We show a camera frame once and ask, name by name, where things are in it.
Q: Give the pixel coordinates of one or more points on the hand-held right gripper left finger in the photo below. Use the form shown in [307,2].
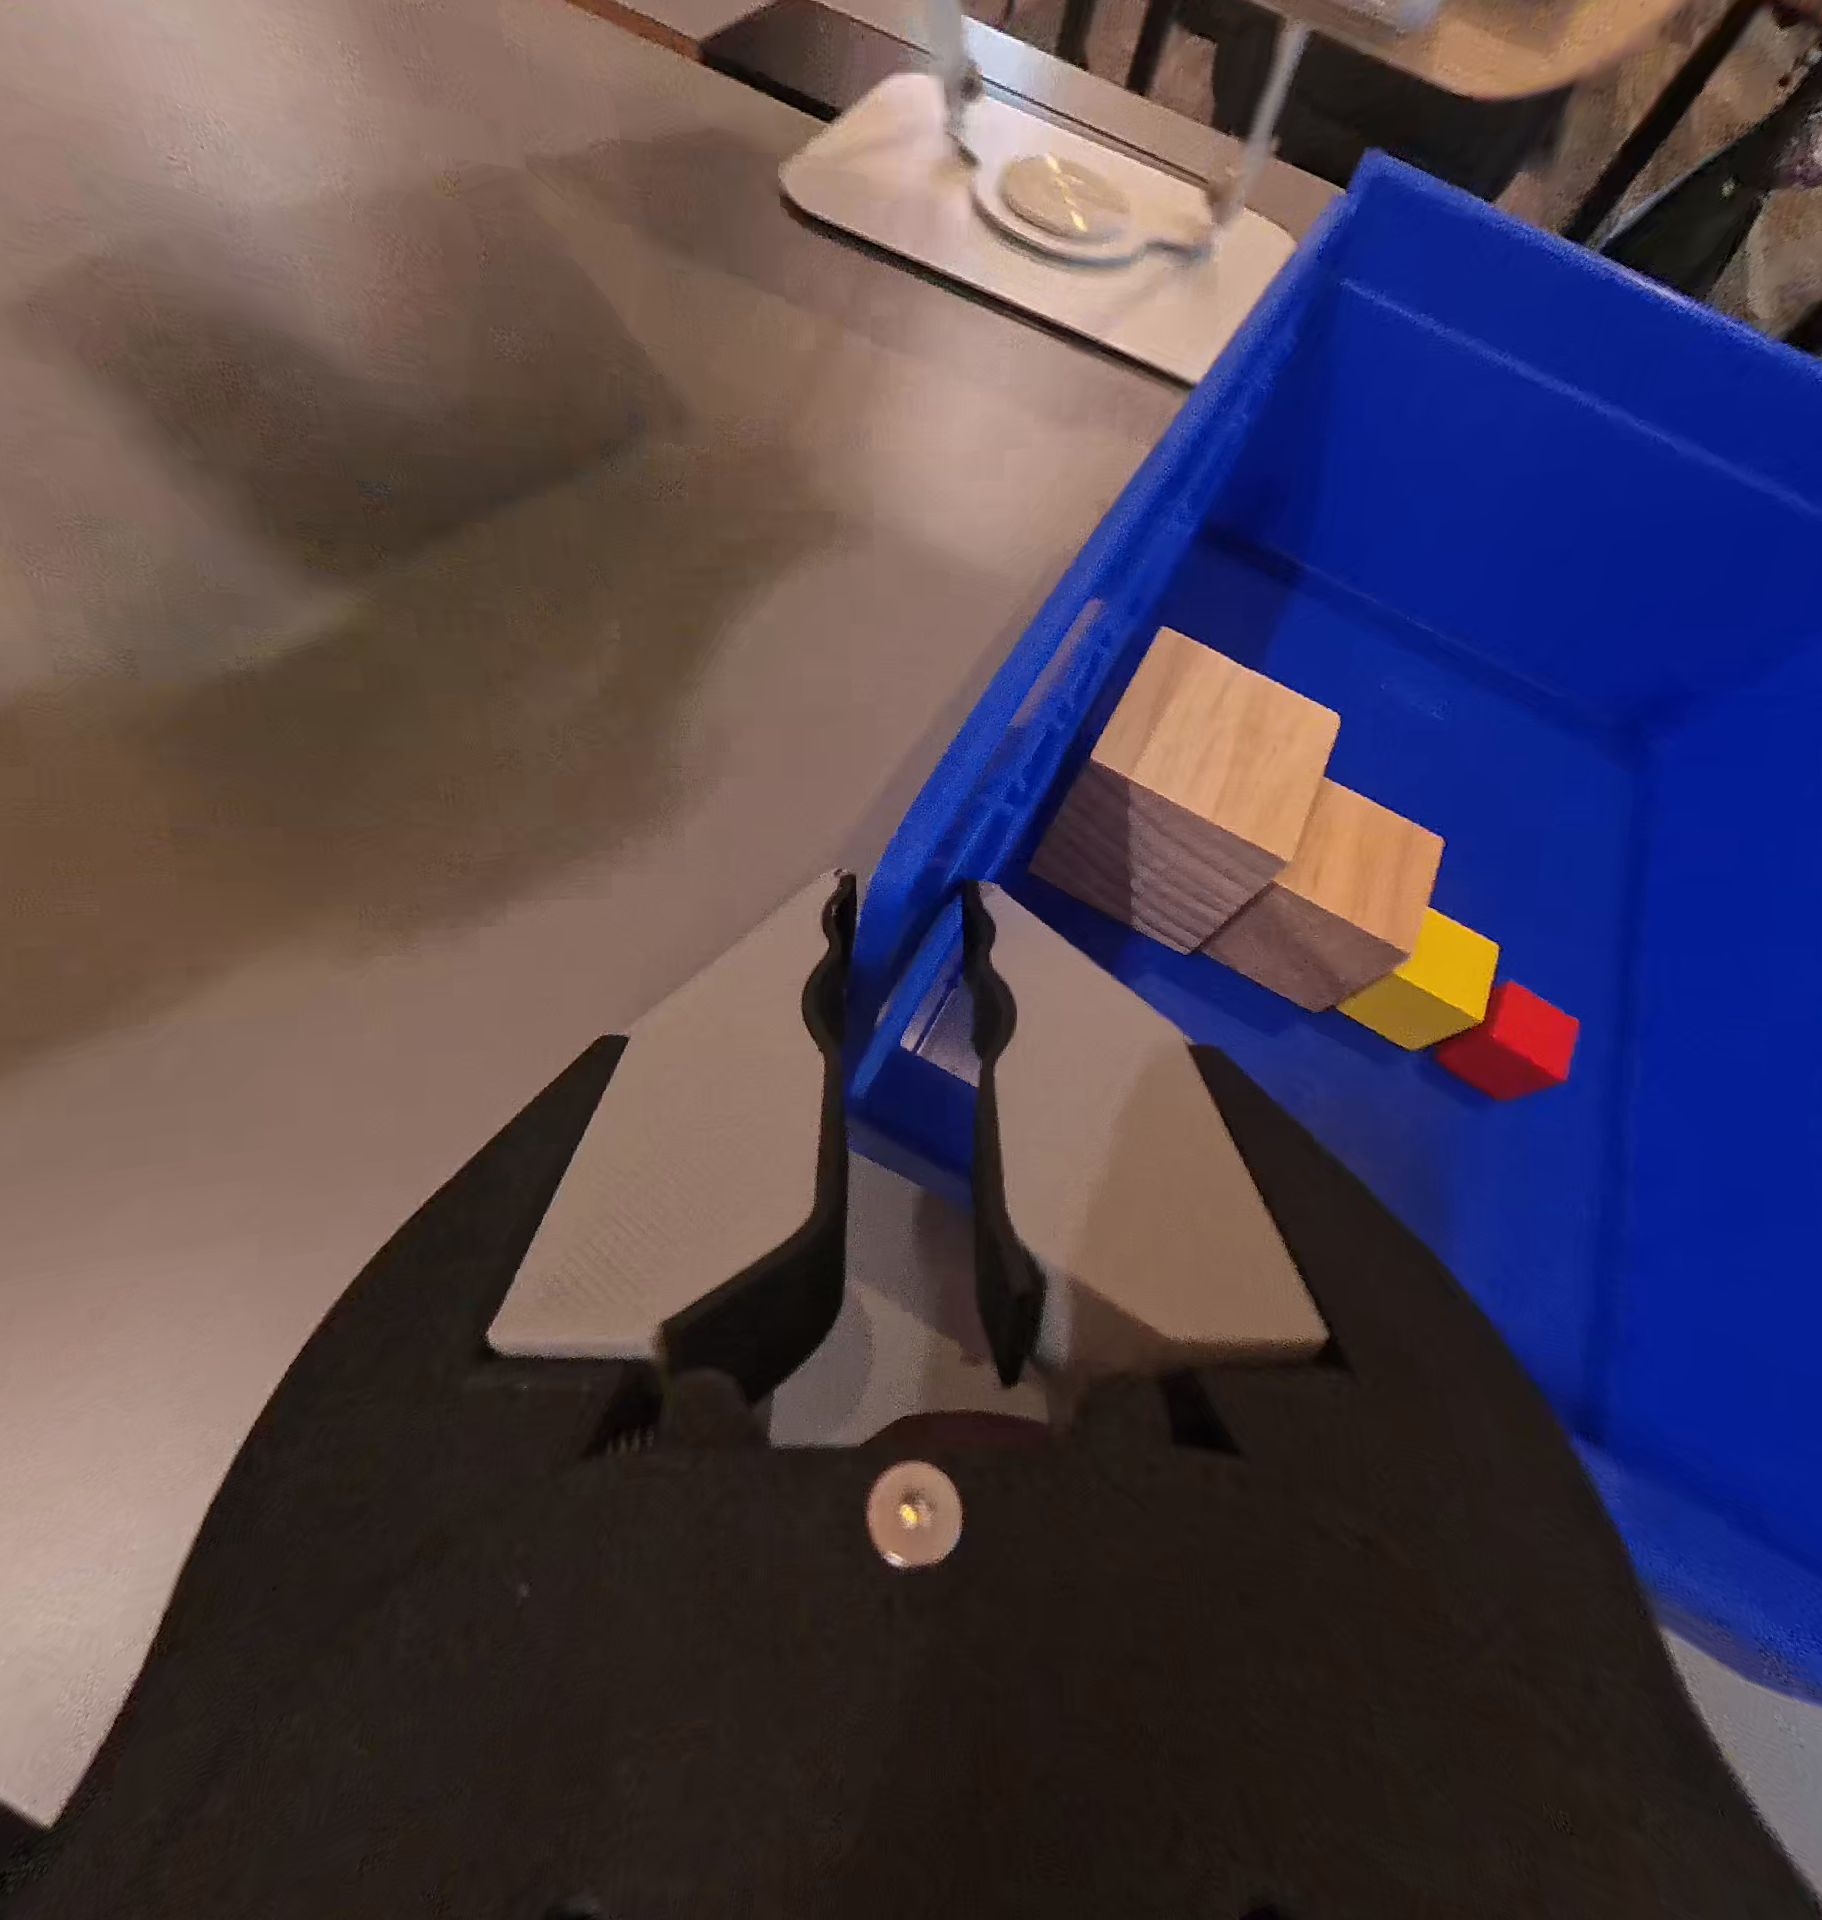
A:
[672,1185]

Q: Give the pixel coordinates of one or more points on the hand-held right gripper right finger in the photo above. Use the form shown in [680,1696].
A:
[1151,1185]

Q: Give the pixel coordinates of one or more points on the medium natural wooden cube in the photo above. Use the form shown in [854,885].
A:
[1347,901]

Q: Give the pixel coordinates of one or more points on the yellow wooden cube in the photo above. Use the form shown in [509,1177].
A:
[1438,981]

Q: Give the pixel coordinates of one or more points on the red wooden cube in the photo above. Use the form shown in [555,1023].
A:
[1519,1041]

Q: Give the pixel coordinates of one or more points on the large natural wooden cube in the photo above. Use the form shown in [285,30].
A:
[1212,765]

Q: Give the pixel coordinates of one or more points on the blue plastic bin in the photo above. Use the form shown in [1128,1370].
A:
[1601,600]

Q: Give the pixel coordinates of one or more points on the black office chair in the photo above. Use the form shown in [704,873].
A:
[1391,105]

